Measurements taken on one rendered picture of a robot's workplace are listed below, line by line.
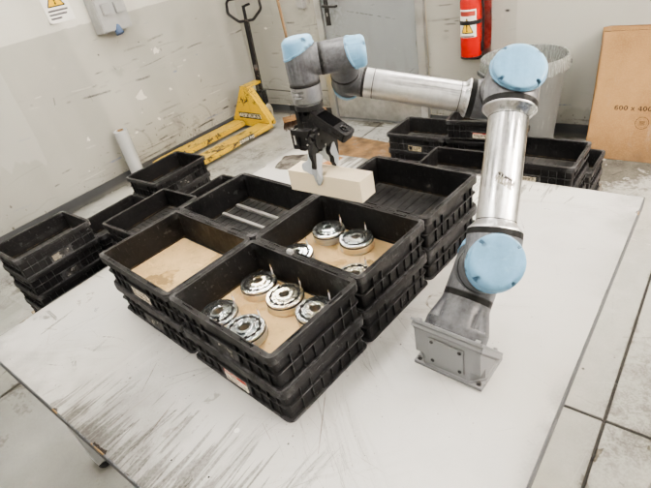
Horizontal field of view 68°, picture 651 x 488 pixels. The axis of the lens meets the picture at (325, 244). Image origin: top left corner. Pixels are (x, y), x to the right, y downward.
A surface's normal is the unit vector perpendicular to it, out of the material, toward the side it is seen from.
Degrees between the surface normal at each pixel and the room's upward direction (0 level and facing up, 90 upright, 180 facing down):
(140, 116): 90
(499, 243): 56
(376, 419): 0
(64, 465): 0
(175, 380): 0
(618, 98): 77
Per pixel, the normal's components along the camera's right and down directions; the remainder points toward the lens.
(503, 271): -0.13, 0.00
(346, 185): -0.59, 0.53
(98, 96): 0.79, 0.22
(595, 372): -0.17, -0.82
